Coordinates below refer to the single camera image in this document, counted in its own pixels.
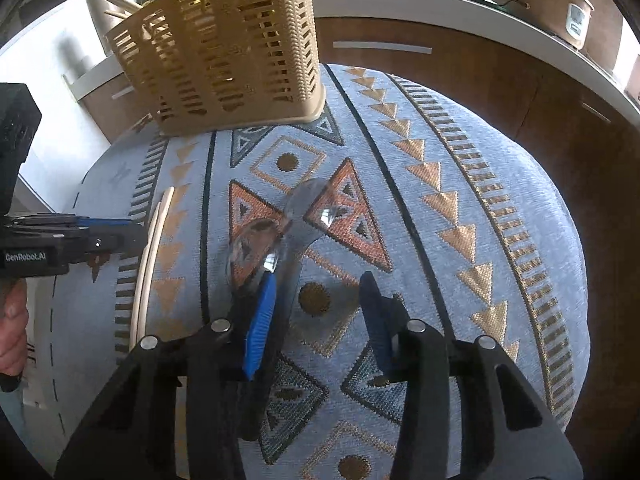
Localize person's left hand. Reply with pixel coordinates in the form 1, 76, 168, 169
0, 280, 29, 377

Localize lone wooden chopstick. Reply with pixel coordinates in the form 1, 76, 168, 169
129, 204, 160, 350

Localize patterned blue table mat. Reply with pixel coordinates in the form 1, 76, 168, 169
70, 65, 590, 479

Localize yellow plastic utensil basket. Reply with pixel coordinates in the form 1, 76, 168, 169
106, 0, 326, 136

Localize clear plastic spoon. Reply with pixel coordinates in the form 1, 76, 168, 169
226, 218, 290, 301
278, 178, 340, 283

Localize beige rice cooker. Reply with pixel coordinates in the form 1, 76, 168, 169
522, 0, 594, 50

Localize steel thermos flask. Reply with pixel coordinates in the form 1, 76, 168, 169
86, 0, 120, 55

